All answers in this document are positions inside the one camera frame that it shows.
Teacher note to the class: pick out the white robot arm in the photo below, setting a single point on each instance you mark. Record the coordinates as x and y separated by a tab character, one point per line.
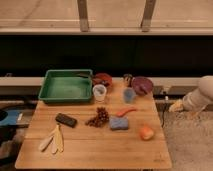
198	99

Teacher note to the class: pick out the black rectangular block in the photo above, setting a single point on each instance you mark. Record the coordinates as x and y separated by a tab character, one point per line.
66	120

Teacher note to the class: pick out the wooden spoon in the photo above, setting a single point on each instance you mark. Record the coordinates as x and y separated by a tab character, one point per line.
46	141

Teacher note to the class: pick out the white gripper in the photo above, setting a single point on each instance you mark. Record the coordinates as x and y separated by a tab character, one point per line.
188	103

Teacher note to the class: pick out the small dark metal cup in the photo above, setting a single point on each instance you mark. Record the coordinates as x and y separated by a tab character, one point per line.
127	79

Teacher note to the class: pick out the blue plastic cup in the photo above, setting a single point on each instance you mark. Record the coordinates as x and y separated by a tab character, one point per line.
128	95

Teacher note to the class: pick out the blue object at left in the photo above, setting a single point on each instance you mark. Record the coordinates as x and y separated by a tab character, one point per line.
10	117

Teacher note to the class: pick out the orange carrot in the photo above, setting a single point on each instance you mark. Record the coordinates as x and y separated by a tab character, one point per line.
124	111

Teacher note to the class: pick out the orange fruit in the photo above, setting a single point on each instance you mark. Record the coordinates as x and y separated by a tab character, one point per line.
146	132

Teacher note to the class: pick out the purple bowl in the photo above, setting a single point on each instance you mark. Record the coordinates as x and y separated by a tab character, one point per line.
142	85

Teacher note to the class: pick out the clear plastic cup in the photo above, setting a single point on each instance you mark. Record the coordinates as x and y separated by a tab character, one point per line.
99	92

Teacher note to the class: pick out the red bowl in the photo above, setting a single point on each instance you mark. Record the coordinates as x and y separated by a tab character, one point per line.
102	78

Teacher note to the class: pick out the green plastic tray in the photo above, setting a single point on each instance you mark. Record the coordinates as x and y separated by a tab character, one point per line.
66	86

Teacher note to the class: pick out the blue sponge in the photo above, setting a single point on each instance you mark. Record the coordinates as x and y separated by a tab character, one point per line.
118	123

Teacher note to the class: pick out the bunch of dark grapes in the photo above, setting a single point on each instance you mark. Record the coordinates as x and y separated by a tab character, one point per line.
100	119

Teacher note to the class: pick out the wooden spatula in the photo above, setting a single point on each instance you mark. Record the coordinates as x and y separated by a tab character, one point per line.
59	139

